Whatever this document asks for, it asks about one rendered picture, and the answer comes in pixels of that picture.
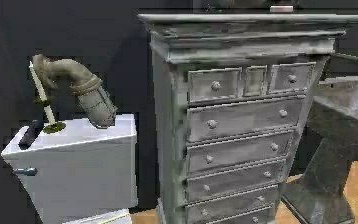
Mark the grey chest of drawers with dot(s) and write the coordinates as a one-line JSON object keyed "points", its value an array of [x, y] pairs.
{"points": [[233, 146]]}

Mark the grey hand sculpture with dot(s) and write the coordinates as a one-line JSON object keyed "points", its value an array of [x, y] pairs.
{"points": [[87, 90]]}

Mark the white toilet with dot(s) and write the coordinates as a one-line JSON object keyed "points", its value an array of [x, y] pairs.
{"points": [[83, 166]]}

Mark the white candle with green holder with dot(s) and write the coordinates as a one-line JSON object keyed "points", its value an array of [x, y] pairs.
{"points": [[43, 96]]}

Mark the white box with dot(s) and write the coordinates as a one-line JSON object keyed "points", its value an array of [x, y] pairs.
{"points": [[281, 8]]}

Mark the dark cylinder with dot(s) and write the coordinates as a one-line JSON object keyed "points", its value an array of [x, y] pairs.
{"points": [[30, 134]]}

